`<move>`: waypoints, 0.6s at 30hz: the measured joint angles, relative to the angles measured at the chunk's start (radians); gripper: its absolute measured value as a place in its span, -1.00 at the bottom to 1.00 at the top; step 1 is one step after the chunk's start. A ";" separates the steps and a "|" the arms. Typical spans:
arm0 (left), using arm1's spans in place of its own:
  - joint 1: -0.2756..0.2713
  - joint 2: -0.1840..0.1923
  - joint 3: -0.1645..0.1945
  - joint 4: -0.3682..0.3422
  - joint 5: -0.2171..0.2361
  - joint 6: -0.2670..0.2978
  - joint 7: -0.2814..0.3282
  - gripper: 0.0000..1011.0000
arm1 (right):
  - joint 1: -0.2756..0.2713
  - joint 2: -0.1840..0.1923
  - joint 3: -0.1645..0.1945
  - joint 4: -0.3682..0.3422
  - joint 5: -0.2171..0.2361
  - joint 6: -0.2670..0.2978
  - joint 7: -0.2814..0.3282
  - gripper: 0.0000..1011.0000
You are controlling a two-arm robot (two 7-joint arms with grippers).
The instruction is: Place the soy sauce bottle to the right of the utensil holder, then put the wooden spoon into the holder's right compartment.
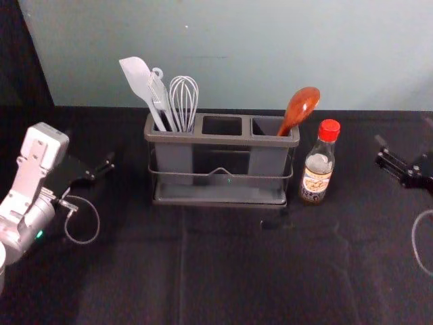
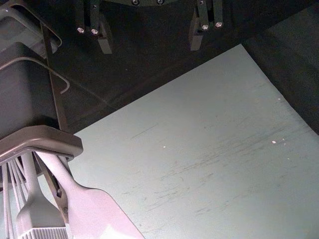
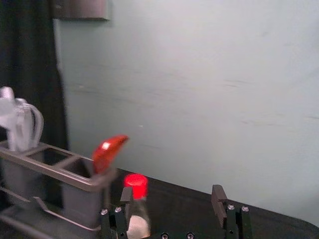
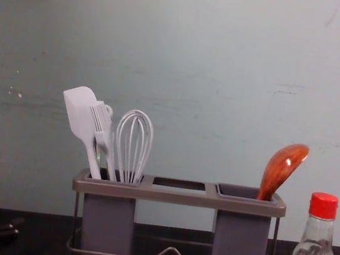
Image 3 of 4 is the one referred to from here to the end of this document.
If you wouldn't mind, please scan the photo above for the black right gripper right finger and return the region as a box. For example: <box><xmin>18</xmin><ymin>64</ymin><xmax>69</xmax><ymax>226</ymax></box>
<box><xmin>211</xmin><ymin>184</ymin><xmax>254</xmax><ymax>239</ymax></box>

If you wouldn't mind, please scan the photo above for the black curtain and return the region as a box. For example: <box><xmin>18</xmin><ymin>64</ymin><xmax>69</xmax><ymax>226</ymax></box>
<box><xmin>0</xmin><ymin>0</ymin><xmax>69</xmax><ymax>151</ymax></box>

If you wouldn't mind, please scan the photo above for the white plastic utensil handle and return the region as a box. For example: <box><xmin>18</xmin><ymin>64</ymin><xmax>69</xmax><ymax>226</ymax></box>
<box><xmin>0</xmin><ymin>86</ymin><xmax>16</xmax><ymax>130</ymax></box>

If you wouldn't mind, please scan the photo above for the black table cloth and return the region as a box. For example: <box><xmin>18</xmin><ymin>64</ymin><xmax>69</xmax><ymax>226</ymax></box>
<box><xmin>0</xmin><ymin>168</ymin><xmax>319</xmax><ymax>239</ymax></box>

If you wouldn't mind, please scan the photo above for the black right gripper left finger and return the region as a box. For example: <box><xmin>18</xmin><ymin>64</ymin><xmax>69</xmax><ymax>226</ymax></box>
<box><xmin>99</xmin><ymin>186</ymin><xmax>135</xmax><ymax>239</ymax></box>

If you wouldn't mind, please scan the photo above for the black rack with steel bars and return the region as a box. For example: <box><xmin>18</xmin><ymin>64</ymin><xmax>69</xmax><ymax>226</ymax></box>
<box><xmin>0</xmin><ymin>140</ymin><xmax>118</xmax><ymax>232</ymax></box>

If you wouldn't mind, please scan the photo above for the white plastic looped utensil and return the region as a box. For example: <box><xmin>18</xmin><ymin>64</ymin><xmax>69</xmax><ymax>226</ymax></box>
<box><xmin>8</xmin><ymin>98</ymin><xmax>45</xmax><ymax>152</ymax></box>

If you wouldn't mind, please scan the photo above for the dark wall-mounted box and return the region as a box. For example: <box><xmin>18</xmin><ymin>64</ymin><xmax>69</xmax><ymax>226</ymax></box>
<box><xmin>51</xmin><ymin>0</ymin><xmax>112</xmax><ymax>21</ymax></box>

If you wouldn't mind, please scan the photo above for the clear shaker bottle red cap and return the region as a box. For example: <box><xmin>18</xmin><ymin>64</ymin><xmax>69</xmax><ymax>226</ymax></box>
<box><xmin>123</xmin><ymin>173</ymin><xmax>152</xmax><ymax>238</ymax></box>

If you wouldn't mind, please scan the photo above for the red plastic utensil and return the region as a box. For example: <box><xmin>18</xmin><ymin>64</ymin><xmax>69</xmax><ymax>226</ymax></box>
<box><xmin>91</xmin><ymin>134</ymin><xmax>131</xmax><ymax>175</ymax></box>

